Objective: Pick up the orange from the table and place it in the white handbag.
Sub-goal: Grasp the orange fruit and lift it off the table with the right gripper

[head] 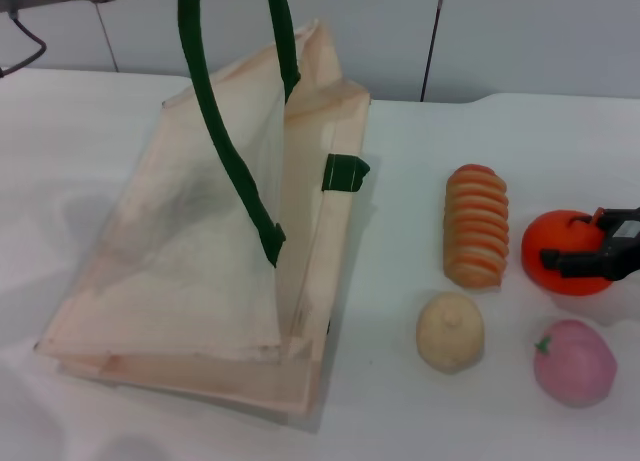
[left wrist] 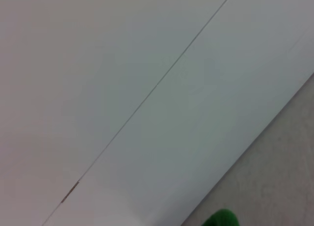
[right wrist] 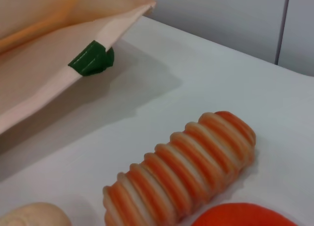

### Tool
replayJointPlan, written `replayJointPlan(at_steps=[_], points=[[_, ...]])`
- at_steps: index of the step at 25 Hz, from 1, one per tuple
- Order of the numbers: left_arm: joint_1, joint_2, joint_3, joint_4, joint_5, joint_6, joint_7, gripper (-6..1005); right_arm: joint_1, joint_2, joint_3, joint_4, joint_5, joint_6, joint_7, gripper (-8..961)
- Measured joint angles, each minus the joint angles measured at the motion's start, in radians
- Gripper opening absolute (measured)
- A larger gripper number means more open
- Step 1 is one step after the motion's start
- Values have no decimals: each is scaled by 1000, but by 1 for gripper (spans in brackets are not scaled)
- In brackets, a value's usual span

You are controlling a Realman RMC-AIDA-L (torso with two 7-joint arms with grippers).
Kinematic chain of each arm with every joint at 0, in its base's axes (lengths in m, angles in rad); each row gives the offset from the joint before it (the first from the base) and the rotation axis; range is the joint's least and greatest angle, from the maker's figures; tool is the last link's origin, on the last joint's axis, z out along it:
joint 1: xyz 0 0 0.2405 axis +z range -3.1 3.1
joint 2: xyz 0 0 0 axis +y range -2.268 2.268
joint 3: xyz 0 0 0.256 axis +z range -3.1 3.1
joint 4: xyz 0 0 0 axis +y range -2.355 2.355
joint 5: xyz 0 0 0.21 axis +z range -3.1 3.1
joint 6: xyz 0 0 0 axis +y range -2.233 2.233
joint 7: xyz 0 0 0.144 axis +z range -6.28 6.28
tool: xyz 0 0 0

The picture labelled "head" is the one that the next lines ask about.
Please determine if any orange toy fruit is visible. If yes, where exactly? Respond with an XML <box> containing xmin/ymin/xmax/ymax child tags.
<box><xmin>521</xmin><ymin>208</ymin><xmax>614</xmax><ymax>297</ymax></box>

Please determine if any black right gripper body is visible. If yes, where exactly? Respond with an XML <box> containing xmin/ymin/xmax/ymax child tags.
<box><xmin>598</xmin><ymin>207</ymin><xmax>640</xmax><ymax>284</ymax></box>

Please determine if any white handbag with green handles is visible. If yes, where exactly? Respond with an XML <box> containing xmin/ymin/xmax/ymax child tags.
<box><xmin>33</xmin><ymin>0</ymin><xmax>374</xmax><ymax>425</ymax></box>

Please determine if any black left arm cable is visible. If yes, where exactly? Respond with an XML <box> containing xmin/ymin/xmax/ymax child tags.
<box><xmin>0</xmin><ymin>10</ymin><xmax>48</xmax><ymax>78</ymax></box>

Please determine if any beige toy potato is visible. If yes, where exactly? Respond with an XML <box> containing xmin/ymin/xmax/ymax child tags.
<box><xmin>415</xmin><ymin>291</ymin><xmax>485</xmax><ymax>375</ymax></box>

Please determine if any orange striped spiral bread toy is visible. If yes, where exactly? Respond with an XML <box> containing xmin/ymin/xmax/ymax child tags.
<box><xmin>442</xmin><ymin>163</ymin><xmax>510</xmax><ymax>289</ymax></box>

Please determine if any pink toy peach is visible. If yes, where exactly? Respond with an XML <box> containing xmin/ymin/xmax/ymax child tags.
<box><xmin>532</xmin><ymin>319</ymin><xmax>618</xmax><ymax>410</ymax></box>

